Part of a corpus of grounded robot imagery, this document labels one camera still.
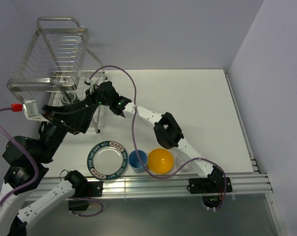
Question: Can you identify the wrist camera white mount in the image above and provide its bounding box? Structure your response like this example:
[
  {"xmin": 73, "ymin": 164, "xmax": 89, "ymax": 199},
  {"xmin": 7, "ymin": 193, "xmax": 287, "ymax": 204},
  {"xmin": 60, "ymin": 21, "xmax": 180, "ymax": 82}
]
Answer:
[
  {"xmin": 85, "ymin": 76, "xmax": 99, "ymax": 94},
  {"xmin": 23, "ymin": 99, "xmax": 48, "ymax": 122}
]

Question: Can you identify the yellow plastic bowl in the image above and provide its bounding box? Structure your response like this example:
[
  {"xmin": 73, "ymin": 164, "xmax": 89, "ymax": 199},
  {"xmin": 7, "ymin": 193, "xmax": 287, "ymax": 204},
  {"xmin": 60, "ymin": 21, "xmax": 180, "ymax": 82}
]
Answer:
[{"xmin": 148, "ymin": 148, "xmax": 174, "ymax": 174}]

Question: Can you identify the metal dish rack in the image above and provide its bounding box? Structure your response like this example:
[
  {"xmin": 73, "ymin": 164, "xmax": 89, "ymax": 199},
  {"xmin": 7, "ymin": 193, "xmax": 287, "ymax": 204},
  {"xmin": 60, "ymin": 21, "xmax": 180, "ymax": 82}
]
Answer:
[{"xmin": 6, "ymin": 16, "xmax": 108, "ymax": 134}]

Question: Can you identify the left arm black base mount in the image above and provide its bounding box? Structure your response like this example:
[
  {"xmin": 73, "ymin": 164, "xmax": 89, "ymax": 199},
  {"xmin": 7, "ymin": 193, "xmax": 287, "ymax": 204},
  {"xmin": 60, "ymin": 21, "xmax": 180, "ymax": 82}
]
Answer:
[{"xmin": 67, "ymin": 181, "xmax": 104, "ymax": 218}]

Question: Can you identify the dark grey mug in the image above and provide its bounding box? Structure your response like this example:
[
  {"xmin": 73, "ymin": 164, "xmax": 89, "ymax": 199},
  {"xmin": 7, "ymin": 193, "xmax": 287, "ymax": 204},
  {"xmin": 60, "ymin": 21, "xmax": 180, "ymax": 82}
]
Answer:
[{"xmin": 60, "ymin": 91, "xmax": 79, "ymax": 105}]

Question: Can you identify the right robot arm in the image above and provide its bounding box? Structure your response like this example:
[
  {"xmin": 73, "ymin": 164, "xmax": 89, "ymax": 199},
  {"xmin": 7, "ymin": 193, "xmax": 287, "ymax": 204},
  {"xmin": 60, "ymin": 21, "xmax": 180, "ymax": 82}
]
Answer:
[{"xmin": 77, "ymin": 81, "xmax": 227, "ymax": 193}]

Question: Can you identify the aluminium table edge rail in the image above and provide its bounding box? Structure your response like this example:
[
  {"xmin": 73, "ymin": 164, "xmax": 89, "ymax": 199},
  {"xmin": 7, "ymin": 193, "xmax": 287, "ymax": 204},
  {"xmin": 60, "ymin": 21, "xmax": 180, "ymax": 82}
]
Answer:
[{"xmin": 23, "ymin": 172, "xmax": 273, "ymax": 201}]

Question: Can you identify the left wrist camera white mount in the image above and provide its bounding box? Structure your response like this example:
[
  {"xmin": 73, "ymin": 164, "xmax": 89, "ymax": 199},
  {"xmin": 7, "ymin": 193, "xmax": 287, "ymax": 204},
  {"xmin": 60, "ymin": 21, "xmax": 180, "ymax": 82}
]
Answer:
[{"xmin": 23, "ymin": 99, "xmax": 48, "ymax": 122}]

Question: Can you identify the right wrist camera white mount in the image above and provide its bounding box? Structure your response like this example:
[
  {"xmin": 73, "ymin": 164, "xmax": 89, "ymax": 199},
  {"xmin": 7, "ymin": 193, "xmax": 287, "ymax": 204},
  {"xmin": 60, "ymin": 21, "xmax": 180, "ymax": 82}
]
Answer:
[{"xmin": 85, "ymin": 76, "xmax": 99, "ymax": 94}]

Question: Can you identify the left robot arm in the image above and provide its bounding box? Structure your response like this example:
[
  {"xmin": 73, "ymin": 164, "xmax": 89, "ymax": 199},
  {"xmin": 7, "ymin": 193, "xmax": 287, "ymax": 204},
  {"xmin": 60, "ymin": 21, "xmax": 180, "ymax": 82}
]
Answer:
[{"xmin": 0, "ymin": 99, "xmax": 97, "ymax": 236}]

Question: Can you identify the white plate green rim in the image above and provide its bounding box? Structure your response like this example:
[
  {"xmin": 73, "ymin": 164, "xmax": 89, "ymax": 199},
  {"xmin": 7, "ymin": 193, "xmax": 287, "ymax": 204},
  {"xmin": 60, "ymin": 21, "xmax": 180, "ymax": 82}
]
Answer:
[{"xmin": 87, "ymin": 141, "xmax": 128, "ymax": 181}]

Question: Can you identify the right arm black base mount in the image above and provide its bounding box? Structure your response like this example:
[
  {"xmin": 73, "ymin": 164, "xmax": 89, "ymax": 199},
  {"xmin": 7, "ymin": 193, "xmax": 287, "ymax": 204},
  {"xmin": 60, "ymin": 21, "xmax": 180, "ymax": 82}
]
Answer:
[{"xmin": 186, "ymin": 177, "xmax": 233, "ymax": 211}]

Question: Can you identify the clear glass cup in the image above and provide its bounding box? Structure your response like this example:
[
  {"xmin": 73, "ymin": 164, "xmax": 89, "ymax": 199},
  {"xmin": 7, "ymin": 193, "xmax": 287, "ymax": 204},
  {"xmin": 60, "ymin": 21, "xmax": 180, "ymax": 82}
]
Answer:
[{"xmin": 176, "ymin": 155, "xmax": 191, "ymax": 173}]

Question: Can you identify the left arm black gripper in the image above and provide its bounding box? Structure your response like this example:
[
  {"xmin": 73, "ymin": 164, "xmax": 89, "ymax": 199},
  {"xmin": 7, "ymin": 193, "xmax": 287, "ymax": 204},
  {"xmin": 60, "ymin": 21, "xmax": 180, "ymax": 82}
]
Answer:
[{"xmin": 36, "ymin": 100, "xmax": 97, "ymax": 162}]

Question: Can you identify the blue plastic cup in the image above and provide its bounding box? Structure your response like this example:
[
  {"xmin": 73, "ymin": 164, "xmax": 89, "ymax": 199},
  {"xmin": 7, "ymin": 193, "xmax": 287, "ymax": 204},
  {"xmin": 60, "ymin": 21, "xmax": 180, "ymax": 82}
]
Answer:
[{"xmin": 128, "ymin": 150, "xmax": 148, "ymax": 174}]

